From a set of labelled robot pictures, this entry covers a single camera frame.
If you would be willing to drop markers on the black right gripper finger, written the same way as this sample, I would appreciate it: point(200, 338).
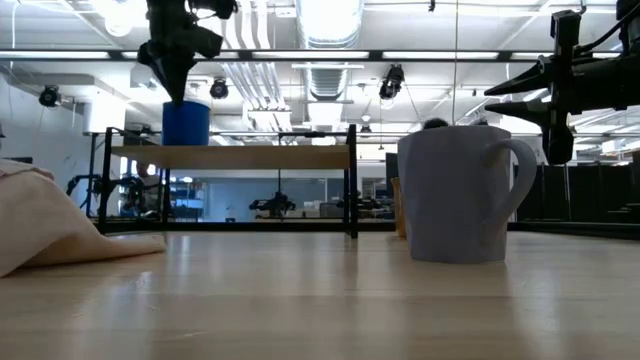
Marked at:
point(520, 82)
point(520, 111)

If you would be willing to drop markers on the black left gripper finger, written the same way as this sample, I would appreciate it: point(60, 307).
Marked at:
point(164, 75)
point(183, 75)

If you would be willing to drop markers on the blue plastic cup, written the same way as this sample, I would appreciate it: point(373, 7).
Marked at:
point(186, 125)

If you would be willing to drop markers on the white ceramic mug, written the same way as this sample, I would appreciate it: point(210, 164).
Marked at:
point(450, 200)

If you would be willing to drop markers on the yellow cup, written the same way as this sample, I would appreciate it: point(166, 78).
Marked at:
point(399, 210)

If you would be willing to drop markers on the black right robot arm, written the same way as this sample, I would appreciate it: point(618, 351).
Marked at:
point(629, 25)

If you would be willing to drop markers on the black background robot arm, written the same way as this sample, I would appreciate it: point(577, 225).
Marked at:
point(80, 187)
point(274, 204)

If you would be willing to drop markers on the wooden shelf board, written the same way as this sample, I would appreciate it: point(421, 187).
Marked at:
point(230, 156)

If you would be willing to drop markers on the person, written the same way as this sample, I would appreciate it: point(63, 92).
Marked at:
point(435, 123)

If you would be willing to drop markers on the black room partition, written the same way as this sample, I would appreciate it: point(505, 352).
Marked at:
point(590, 192)

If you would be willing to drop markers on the beige cloth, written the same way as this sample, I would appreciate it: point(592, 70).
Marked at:
point(45, 220)

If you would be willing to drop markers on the black ceiling camera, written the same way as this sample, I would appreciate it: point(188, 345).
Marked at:
point(49, 96)
point(219, 88)
point(391, 82)

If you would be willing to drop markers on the black overhead frame bar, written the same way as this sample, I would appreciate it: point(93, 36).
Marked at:
point(310, 55)

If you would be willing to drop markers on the black table edge rail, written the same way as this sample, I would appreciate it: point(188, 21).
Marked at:
point(575, 229)

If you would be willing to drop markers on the black metal shelf frame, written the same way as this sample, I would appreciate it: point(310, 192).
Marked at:
point(352, 180)

